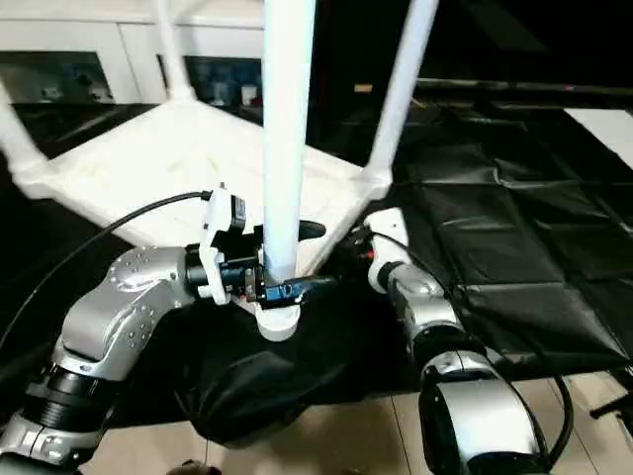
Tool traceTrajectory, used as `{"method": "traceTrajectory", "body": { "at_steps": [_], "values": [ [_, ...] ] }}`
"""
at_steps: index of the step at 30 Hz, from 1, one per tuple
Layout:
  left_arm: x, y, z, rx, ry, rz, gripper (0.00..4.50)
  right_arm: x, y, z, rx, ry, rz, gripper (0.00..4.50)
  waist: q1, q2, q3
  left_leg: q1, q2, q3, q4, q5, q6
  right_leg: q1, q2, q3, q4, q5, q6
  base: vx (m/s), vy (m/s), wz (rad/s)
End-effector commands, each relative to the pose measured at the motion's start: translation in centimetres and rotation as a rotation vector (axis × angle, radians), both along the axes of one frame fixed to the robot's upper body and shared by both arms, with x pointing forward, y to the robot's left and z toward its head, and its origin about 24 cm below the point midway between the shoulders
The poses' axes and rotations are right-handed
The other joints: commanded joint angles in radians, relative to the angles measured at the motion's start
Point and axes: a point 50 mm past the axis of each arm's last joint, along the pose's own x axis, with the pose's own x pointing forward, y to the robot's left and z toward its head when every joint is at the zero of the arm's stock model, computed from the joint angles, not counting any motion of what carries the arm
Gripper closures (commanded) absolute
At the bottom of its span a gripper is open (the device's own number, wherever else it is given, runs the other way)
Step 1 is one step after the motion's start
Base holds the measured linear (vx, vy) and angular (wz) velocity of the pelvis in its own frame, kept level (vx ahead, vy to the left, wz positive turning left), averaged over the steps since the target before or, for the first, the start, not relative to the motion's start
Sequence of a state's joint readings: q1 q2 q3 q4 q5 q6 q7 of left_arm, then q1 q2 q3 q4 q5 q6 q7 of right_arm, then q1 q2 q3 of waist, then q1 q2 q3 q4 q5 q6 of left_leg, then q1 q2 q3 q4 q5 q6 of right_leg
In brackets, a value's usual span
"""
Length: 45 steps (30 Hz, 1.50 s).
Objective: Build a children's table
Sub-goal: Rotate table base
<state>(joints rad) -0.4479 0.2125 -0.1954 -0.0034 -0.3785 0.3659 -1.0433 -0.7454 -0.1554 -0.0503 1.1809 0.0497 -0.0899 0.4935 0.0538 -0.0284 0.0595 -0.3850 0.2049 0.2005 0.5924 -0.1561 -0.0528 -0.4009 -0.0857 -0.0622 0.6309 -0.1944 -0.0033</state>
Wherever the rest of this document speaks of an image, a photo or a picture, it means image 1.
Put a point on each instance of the white plastic table top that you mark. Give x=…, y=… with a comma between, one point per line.
x=148, y=163

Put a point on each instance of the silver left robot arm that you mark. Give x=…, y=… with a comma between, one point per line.
x=123, y=297

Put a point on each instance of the black plastic mat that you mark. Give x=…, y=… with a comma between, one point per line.
x=519, y=222

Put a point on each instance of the white cabinet with glass doors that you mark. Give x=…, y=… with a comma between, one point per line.
x=99, y=34

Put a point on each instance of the black metal stand foot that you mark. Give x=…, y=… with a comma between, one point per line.
x=613, y=407

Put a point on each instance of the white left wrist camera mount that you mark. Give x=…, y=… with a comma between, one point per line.
x=217, y=213

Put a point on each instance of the black metal rail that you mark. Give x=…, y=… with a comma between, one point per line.
x=494, y=84

